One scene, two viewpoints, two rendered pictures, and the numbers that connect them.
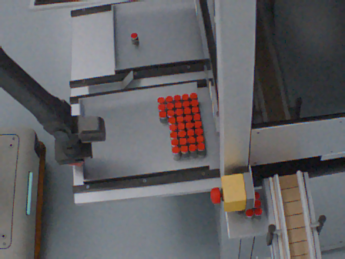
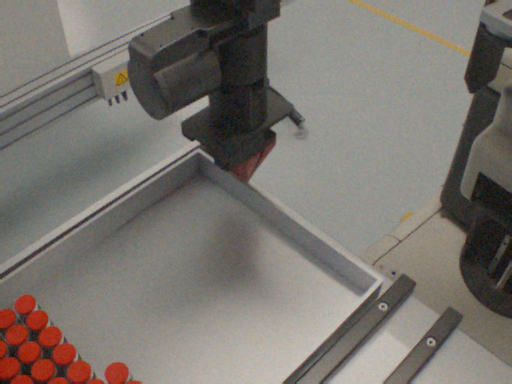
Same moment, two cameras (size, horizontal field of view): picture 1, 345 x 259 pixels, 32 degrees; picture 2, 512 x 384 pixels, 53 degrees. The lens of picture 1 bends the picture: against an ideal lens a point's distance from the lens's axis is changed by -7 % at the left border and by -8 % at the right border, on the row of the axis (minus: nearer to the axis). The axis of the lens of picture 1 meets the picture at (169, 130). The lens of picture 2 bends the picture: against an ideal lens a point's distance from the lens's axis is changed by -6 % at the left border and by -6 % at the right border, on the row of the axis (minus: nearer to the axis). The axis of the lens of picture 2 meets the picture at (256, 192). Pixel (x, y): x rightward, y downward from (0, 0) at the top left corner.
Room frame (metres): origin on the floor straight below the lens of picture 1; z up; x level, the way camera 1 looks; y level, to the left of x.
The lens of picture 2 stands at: (1.08, -0.05, 1.34)
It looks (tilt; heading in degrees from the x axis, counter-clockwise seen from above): 47 degrees down; 132
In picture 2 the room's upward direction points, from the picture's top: straight up
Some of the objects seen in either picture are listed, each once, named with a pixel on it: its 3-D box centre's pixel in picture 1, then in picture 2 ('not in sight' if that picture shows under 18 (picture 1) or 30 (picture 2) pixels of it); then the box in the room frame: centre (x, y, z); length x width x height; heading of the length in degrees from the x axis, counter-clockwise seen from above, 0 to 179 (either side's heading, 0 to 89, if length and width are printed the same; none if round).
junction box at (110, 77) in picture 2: not in sight; (116, 75); (-0.02, 0.60, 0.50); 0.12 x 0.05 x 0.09; 87
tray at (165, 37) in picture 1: (168, 31); not in sight; (1.18, -0.04, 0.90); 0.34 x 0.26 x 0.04; 87
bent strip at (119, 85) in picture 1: (110, 82); (354, 378); (1.02, 0.15, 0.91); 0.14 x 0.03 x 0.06; 87
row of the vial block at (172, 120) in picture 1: (172, 127); (78, 373); (0.84, -0.01, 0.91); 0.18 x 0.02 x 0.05; 178
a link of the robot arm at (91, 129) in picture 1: (78, 124); (199, 31); (0.78, 0.22, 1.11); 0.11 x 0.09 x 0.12; 85
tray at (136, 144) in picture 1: (141, 133); (156, 318); (0.85, 0.08, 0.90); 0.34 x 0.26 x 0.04; 88
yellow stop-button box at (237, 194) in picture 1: (236, 193); not in sight; (0.59, -0.14, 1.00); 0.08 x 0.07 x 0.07; 87
